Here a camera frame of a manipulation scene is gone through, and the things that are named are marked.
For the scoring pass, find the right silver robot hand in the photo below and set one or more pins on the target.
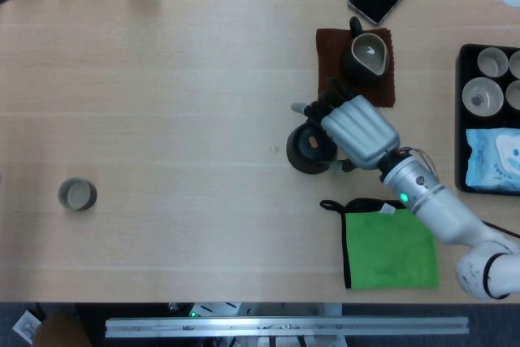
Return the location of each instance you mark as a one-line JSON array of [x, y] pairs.
[[361, 131]]

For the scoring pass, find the brown round seat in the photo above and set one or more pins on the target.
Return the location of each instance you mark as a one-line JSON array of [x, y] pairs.
[[61, 332]]

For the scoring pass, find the dark teacup with pale inside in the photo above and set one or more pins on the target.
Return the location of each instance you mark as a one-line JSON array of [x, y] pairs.
[[77, 194]]

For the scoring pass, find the aluminium profile rail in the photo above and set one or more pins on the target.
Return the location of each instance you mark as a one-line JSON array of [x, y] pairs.
[[284, 327]]

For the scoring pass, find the brown cloth mat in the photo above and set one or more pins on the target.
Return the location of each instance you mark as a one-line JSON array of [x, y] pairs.
[[329, 58]]

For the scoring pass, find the black serving tray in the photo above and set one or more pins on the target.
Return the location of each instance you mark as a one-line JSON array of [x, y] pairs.
[[461, 152]]

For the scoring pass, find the white robot base chassis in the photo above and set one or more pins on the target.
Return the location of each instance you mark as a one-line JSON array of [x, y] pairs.
[[219, 309]]

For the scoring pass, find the dark ceramic teapot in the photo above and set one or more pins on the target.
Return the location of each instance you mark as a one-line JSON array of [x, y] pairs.
[[298, 160]]

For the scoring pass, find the dark ceramic fairness pitcher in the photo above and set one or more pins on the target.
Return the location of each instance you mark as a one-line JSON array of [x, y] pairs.
[[351, 70]]

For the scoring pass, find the white floor socket box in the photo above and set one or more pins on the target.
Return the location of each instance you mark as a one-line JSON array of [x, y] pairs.
[[27, 326]]

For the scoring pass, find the green microfiber cloth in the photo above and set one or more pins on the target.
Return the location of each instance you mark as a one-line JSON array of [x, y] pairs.
[[382, 253]]

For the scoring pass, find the blue wet wipes pack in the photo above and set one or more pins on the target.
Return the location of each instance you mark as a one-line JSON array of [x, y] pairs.
[[487, 164]]

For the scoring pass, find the translucent cup with dark object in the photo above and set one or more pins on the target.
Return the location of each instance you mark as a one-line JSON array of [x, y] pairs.
[[482, 97]]

